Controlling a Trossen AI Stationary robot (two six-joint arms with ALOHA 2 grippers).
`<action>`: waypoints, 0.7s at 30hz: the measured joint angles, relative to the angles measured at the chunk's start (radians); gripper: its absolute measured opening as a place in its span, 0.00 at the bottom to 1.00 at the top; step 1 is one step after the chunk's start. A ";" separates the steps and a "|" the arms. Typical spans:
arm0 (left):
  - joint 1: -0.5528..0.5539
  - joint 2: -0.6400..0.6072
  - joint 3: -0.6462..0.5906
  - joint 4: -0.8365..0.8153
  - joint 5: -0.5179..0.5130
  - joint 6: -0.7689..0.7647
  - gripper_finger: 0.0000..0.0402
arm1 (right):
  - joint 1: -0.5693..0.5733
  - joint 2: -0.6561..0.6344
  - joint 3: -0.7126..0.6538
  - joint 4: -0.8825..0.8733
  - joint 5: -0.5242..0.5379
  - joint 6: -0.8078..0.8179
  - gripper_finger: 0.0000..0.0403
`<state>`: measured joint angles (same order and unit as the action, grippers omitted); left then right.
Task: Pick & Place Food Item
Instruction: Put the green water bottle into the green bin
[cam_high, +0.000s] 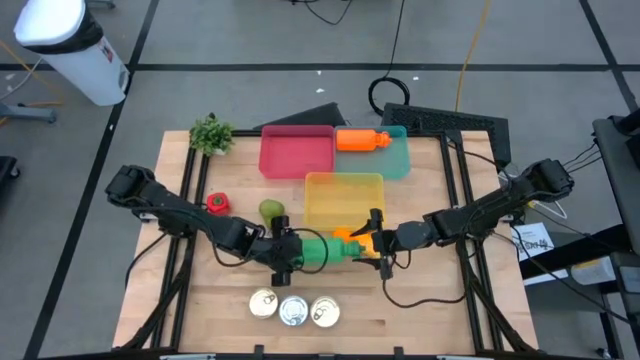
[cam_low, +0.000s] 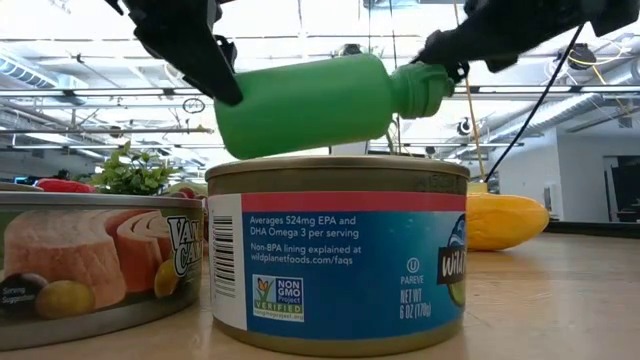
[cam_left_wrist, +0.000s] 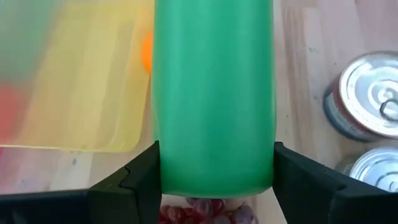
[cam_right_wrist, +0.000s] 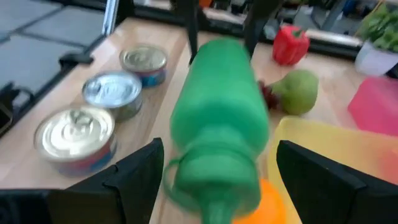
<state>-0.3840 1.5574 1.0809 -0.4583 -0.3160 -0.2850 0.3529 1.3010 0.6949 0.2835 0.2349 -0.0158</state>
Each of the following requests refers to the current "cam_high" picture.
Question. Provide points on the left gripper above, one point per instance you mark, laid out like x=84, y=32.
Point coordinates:
x=285, y=252

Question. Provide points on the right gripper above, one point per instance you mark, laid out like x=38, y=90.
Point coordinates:
x=387, y=244

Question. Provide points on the toy orange fruit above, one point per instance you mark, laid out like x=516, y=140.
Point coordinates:
x=345, y=234

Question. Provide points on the green toy bottle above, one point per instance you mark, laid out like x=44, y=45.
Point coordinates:
x=340, y=250

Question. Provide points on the green toy pear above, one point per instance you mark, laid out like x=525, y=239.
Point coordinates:
x=270, y=209

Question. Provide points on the gold-lid blue label can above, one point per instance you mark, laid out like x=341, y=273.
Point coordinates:
x=263, y=303

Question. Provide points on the green Van Camp's tuna can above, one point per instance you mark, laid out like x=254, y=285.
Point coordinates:
x=293, y=311

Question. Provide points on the blue Wild Planet tuna can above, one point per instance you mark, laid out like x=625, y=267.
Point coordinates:
x=325, y=311

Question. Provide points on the red toy bell pepper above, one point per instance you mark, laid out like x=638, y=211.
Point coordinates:
x=218, y=204

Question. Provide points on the orange toy bottle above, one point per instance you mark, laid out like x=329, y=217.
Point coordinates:
x=357, y=140

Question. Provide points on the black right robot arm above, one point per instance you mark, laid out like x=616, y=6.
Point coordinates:
x=480, y=212

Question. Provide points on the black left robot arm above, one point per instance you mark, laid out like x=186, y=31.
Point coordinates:
x=160, y=197

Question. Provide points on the yellow translucent plastic bin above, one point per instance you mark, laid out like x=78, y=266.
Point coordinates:
x=342, y=200

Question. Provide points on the teal plastic bin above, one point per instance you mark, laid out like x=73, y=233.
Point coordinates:
x=375, y=165

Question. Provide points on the red plastic bin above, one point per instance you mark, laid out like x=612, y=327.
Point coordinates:
x=295, y=152

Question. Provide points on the small potted green plant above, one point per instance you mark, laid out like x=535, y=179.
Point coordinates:
x=211, y=135

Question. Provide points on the black flat panel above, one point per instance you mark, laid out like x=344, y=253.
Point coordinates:
x=315, y=117

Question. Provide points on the black perforated panel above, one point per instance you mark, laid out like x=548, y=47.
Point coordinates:
x=450, y=120

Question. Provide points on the white printed paper sheet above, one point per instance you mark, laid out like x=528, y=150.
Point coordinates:
x=530, y=232

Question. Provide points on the white box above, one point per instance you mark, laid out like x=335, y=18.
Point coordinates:
x=592, y=270

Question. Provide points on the grey side table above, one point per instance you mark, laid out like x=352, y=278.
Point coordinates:
x=617, y=170

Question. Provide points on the white trash can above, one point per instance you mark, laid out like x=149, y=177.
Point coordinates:
x=75, y=65

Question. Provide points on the black caster base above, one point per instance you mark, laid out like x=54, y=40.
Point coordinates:
x=7, y=167

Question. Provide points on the grey stand base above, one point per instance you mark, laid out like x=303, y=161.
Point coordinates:
x=30, y=112

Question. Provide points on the black aluminium table frame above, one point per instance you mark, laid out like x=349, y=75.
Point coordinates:
x=445, y=170

